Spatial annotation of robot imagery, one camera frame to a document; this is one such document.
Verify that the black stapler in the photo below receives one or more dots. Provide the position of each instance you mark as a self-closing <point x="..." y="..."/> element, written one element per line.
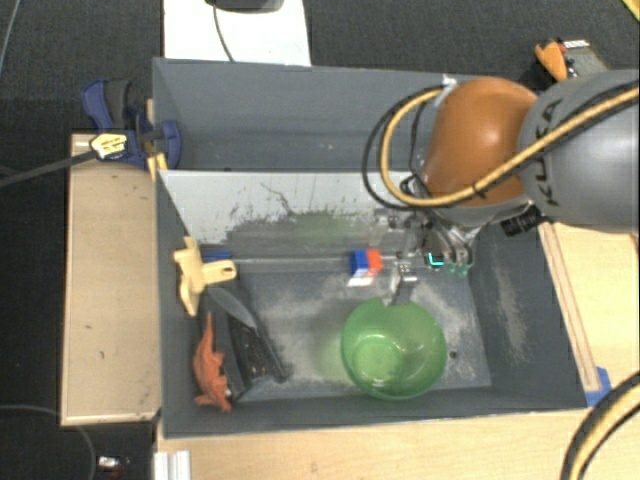
<point x="250" y="343"/>

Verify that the blue red white cube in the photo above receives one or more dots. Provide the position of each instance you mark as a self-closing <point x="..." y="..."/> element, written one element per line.
<point x="365" y="268"/>

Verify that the grey metal bin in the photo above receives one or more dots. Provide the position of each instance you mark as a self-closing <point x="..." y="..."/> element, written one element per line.
<point x="280" y="118"/>

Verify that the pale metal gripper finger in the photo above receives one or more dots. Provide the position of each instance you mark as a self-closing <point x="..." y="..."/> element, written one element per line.
<point x="391" y="290"/>
<point x="407" y="280"/>

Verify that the green clear plastic cup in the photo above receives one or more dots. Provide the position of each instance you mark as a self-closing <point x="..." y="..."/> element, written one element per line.
<point x="395" y="353"/>

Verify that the pale wood board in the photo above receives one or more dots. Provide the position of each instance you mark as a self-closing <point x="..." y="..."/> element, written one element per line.
<point x="110" y="278"/>

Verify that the black cylinder on white bracket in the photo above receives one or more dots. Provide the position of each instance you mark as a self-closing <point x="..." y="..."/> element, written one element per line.
<point x="520" y="224"/>

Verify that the orange toy lizard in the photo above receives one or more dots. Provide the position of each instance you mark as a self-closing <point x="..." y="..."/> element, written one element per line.
<point x="210" y="368"/>

